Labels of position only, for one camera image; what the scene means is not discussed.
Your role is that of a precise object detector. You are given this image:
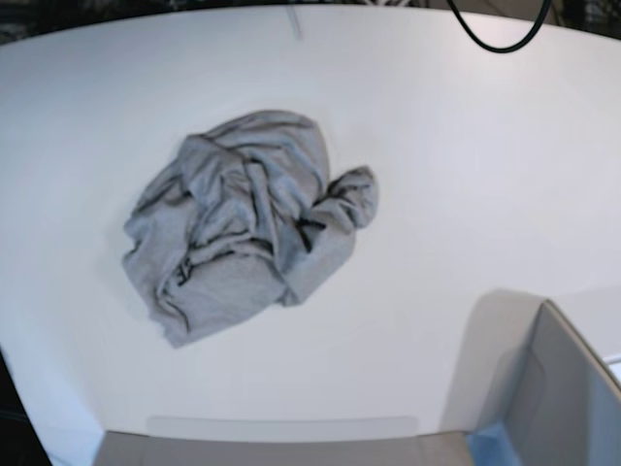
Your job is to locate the grey t-shirt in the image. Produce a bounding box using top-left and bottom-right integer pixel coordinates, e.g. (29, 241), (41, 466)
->
(123, 110), (378, 348)

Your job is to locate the grey cardboard box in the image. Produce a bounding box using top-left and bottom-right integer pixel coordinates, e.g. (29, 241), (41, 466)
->
(95, 291), (620, 465)

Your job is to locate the black hanging cable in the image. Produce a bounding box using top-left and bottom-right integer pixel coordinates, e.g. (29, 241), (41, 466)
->
(445, 0), (552, 53)

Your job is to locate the blue item in box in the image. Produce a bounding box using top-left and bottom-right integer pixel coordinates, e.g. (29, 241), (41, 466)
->
(466, 422), (519, 466)

